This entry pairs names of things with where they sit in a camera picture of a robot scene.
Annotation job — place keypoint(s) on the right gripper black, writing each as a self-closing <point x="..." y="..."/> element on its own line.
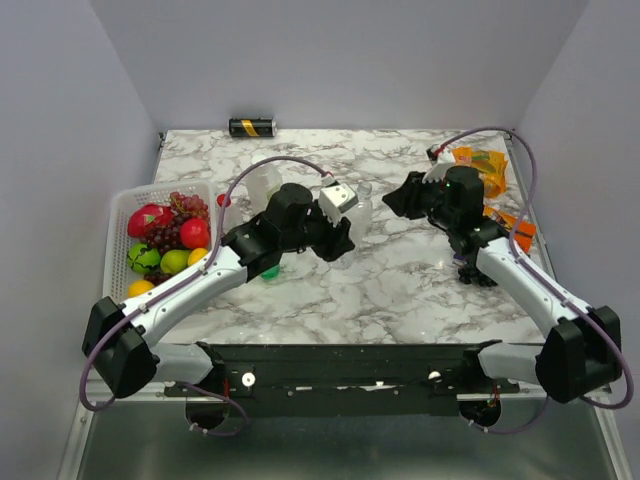
<point x="405" y="198"/>

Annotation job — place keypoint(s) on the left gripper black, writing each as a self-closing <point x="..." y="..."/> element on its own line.
<point x="338" y="240"/>

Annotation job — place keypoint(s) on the clear plastic water bottle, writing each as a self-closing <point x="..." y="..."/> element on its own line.
<point x="360" y="217"/>

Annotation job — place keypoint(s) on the small green bottle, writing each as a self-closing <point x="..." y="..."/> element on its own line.
<point x="271" y="273"/>

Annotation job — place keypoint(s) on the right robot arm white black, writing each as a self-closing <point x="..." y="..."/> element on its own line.
<point x="582" y="344"/>

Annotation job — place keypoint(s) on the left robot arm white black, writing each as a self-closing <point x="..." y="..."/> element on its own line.
<point x="122" y="342"/>

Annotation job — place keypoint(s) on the large clear bottle white cap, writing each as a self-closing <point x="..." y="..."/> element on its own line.
<point x="262" y="183"/>

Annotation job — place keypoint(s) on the small bottle red cap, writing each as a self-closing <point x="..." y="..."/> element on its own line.
<point x="229" y="211"/>

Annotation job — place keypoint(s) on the orange snack bag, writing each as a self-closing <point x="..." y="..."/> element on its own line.
<point x="491" y="166"/>

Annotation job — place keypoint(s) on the dark grape bunch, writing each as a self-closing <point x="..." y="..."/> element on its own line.
<point x="469" y="274"/>

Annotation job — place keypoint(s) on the orange razor box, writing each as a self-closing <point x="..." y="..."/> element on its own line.
<point x="525" y="232"/>

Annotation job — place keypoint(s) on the red apple toy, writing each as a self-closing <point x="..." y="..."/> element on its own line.
<point x="195" y="233"/>

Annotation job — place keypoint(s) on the yellow lemon toy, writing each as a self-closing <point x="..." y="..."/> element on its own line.
<point x="196" y="255"/>

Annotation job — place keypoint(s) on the black battery with gold band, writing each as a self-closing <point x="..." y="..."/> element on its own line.
<point x="252" y="127"/>

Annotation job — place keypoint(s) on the red grape bunch in basket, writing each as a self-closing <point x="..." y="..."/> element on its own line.
<point x="184" y="207"/>

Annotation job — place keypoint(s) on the green pear toy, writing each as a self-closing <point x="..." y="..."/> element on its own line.
<point x="174" y="261"/>

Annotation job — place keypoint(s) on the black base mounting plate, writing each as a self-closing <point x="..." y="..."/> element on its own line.
<point x="351" y="380"/>

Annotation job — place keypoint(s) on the green watermelon toy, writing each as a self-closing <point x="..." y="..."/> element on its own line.
<point x="143" y="259"/>

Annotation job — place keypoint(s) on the red dragon fruit toy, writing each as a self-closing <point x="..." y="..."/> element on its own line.
<point x="148" y="217"/>

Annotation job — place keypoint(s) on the orange fruit toy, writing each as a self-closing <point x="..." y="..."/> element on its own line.
<point x="139" y="287"/>

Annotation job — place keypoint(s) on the white plastic basket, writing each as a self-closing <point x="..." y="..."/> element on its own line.
<point x="117" y="274"/>

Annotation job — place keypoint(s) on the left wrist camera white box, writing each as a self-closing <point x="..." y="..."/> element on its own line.
<point x="335" y="200"/>

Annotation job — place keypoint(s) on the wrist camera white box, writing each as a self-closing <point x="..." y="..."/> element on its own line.
<point x="441" y="159"/>
<point x="335" y="200"/>

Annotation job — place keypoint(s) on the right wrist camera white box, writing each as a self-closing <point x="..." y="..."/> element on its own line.
<point x="441" y="159"/>

